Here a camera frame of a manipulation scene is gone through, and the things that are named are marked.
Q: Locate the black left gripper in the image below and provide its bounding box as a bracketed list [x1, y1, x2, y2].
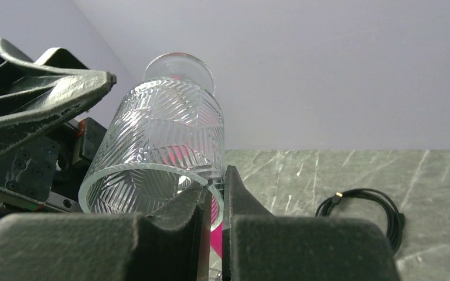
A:
[0, 39, 117, 219]

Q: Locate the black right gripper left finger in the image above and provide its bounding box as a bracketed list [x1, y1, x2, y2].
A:
[0, 184, 211, 280]

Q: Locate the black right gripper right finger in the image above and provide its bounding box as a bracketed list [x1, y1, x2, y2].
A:
[222, 166, 401, 280]

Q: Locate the clear wine glass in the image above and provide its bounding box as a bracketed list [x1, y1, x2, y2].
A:
[78, 53, 226, 229]

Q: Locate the pink wine glass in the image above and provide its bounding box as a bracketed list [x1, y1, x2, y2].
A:
[155, 75, 225, 256]

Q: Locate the black coiled cable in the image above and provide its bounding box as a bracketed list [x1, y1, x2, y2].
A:
[315, 188, 406, 255]

